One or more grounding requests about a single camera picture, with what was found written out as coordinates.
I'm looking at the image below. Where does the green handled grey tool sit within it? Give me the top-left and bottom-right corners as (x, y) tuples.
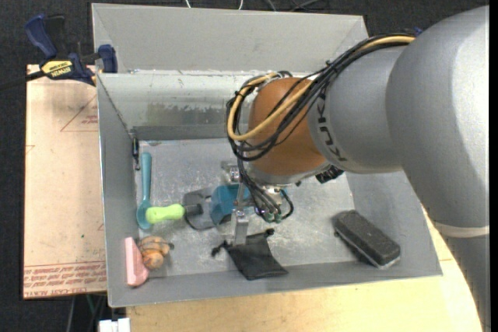
(145, 188), (214, 232)

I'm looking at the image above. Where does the brown cardboard board red print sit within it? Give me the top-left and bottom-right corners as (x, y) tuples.
(22, 64), (109, 300)

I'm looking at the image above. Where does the grey metal bin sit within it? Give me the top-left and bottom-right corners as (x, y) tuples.
(91, 2), (444, 309)

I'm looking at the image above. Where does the orange-brown toy animal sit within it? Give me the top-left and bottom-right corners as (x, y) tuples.
(139, 235), (175, 271)

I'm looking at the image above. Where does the black cloth pouch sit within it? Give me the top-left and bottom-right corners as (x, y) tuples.
(211, 228), (289, 281)

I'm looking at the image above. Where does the teal blue cup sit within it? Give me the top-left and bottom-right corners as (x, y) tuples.
(209, 183), (251, 227)

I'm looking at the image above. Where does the black flat block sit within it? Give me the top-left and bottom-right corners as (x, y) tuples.
(332, 209), (402, 271)

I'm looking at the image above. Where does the teal plastic spoon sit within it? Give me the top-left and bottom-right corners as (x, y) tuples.
(135, 152), (154, 230)

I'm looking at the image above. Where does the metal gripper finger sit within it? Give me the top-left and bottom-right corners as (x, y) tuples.
(230, 208), (250, 246)
(220, 160), (243, 183)

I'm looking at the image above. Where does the pink flat block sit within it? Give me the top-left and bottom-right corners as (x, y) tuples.
(124, 236), (150, 288)

